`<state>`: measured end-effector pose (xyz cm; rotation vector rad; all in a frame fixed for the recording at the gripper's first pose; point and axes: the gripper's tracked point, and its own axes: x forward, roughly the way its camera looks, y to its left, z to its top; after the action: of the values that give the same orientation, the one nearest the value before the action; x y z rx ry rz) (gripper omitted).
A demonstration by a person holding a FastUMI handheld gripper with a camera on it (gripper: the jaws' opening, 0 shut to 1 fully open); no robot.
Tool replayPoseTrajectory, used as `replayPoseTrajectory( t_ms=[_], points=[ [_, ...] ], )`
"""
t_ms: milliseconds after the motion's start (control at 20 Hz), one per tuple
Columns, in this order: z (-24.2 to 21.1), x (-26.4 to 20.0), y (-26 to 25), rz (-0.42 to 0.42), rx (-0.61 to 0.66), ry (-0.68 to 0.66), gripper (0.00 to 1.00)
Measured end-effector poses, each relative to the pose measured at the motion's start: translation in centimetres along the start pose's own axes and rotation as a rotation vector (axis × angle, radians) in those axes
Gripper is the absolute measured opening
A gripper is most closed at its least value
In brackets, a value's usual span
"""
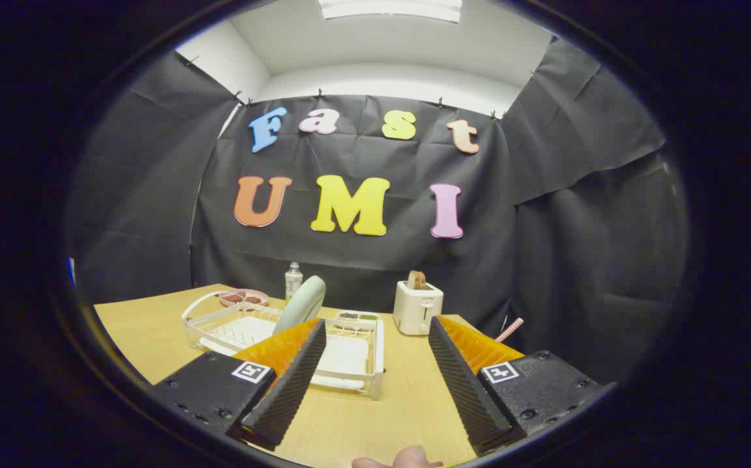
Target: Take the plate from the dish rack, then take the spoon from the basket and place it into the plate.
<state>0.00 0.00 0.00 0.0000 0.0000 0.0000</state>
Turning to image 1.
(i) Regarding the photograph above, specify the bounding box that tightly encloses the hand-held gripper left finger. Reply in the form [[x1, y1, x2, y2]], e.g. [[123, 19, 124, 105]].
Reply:
[[152, 317, 327, 452]]

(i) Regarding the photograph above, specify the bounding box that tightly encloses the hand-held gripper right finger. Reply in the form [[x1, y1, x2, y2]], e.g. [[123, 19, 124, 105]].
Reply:
[[427, 315, 603, 456]]

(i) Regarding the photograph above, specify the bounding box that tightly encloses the white wire dish rack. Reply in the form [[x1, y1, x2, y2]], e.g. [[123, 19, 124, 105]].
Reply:
[[181, 289, 386, 400]]

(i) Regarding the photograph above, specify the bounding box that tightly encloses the spoon with checkered handle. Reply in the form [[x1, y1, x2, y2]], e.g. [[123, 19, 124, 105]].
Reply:
[[495, 317, 524, 343]]

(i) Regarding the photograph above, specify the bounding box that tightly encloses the pale green plate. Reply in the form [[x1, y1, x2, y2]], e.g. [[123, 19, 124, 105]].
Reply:
[[272, 276, 327, 337]]

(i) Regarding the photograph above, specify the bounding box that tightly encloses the pink divided dish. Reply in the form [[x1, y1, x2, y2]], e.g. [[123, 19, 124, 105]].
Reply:
[[218, 289, 269, 307]]

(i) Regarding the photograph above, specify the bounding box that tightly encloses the cream toaster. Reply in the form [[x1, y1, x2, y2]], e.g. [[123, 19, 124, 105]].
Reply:
[[393, 281, 444, 336]]

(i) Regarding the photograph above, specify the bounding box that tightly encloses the clear bottle with green drink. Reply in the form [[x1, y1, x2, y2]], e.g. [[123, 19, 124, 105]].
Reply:
[[284, 261, 304, 303]]

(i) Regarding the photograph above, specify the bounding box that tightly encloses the black backdrop cloth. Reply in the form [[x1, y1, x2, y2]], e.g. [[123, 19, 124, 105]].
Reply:
[[66, 36, 688, 384]]

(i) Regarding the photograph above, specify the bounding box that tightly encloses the ceiling light panel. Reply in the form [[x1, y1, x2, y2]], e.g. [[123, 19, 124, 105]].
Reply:
[[318, 0, 464, 23]]

